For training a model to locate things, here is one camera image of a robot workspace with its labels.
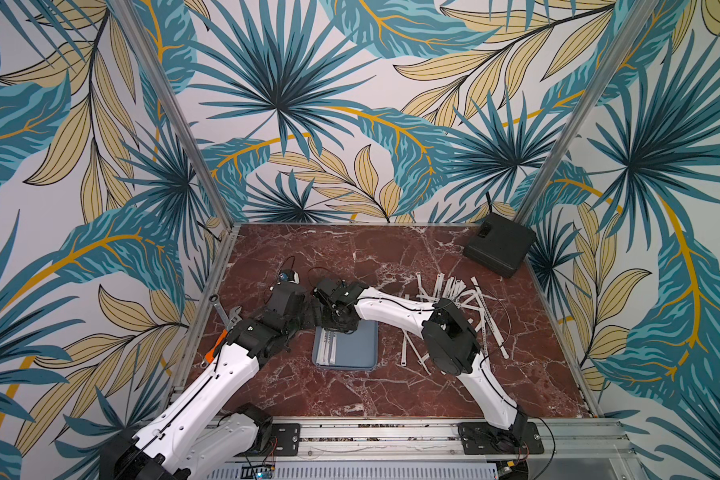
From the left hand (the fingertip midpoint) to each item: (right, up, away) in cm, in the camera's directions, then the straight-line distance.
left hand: (306, 311), depth 79 cm
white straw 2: (+34, +5, +24) cm, 43 cm away
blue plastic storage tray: (+12, -13, +7) cm, 19 cm away
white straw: (+4, -14, +8) cm, 16 cm away
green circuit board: (-10, -37, -7) cm, 39 cm away
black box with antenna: (+65, +18, +31) cm, 74 cm away
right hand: (+5, -7, +13) cm, 16 cm away
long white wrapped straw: (+55, -5, +16) cm, 58 cm away
